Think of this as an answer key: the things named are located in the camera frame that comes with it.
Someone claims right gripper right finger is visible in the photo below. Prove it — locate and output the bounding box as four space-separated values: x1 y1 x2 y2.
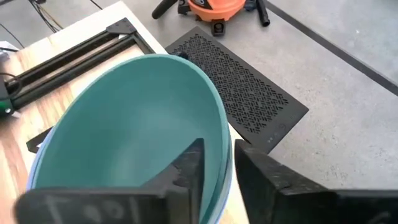
234 139 398 224

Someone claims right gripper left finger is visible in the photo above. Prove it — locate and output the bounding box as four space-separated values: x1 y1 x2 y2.
15 138 206 224

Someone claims teal matte bowl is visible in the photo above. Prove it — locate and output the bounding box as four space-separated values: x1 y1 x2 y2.
30 53 233 224

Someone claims white bowl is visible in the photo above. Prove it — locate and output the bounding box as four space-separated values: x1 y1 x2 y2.
26 127 234 224

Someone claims black perforated floor panel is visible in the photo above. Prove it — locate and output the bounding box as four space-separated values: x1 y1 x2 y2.
164 26 310 155

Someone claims black vacuum wand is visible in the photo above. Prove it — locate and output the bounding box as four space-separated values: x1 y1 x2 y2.
255 0 271 27

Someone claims orange shop vacuum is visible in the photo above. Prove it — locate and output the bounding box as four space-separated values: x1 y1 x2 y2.
177 0 249 37

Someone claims black aluminium table frame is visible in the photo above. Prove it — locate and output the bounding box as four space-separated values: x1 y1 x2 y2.
6 17 156 110

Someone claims black vacuum hose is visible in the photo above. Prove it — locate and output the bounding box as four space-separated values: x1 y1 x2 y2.
151 0 178 20

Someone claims black floor cables bundle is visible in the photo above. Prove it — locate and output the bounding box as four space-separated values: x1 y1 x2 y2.
29 0 65 34

